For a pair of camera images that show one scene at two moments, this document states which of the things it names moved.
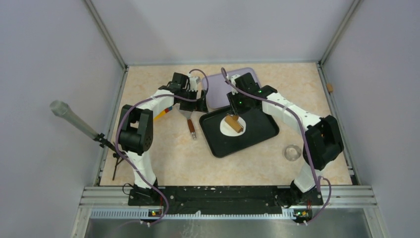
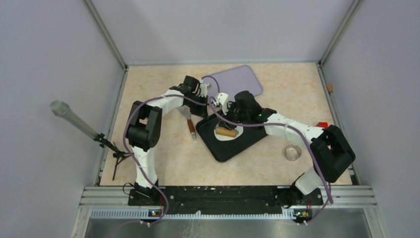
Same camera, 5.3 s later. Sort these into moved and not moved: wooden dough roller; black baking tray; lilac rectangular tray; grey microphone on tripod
Moved: wooden dough roller
Not moved: grey microphone on tripod; black baking tray; lilac rectangular tray
